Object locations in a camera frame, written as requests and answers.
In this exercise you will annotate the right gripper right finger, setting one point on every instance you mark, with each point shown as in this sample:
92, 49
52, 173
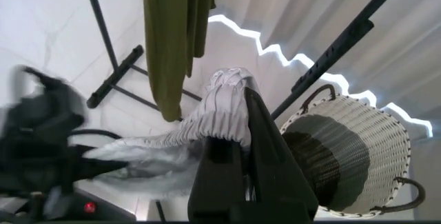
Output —
279, 182

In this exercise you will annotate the pale grey garment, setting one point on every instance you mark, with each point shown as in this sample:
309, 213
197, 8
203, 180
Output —
220, 113

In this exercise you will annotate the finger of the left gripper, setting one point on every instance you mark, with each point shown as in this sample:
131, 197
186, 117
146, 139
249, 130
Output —
96, 167

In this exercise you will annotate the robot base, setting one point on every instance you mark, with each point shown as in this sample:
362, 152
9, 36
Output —
103, 210

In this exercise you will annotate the white laundry basket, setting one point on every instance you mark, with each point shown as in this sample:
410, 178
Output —
379, 148

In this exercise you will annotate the white curtain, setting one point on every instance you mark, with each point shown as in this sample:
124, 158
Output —
344, 3

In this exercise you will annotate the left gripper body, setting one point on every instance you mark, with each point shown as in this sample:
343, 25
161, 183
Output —
38, 141

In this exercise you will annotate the green printed shirt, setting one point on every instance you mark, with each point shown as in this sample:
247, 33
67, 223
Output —
165, 45

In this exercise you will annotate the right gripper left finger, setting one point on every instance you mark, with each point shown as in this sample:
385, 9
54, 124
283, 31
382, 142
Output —
215, 182

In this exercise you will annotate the black clothes rack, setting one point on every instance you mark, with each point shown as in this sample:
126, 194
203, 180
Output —
344, 41

